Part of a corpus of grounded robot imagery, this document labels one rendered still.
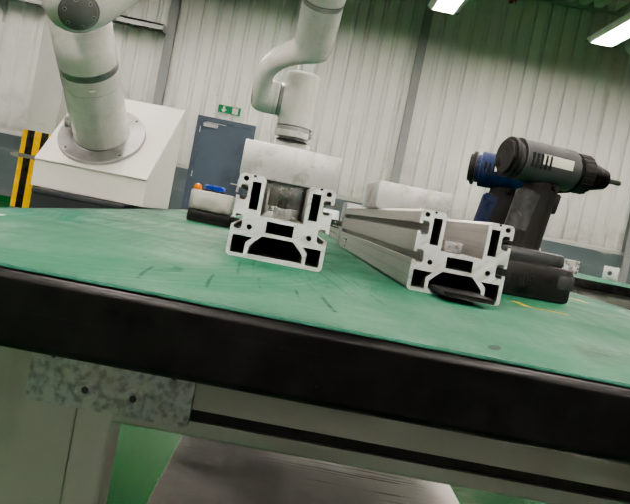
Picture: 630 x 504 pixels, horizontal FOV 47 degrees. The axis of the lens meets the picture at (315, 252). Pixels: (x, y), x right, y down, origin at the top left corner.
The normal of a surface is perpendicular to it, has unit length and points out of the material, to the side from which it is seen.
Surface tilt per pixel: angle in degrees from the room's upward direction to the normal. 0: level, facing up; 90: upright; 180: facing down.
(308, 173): 90
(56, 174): 90
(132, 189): 90
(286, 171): 90
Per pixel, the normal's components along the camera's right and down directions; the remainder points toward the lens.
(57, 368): 0.02, 0.06
